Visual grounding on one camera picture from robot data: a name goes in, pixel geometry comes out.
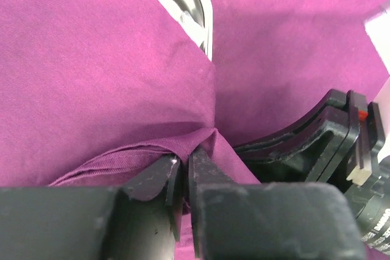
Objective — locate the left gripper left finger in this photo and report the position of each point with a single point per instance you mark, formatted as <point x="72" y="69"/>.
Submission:
<point x="138" y="220"/>

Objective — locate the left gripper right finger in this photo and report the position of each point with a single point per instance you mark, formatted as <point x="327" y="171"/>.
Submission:
<point x="268" y="221"/>

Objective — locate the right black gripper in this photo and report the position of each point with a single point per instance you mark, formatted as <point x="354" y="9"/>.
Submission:
<point x="313" y="147"/>

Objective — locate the purple cloth drape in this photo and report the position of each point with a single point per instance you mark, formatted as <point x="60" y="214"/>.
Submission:
<point x="95" y="91"/>

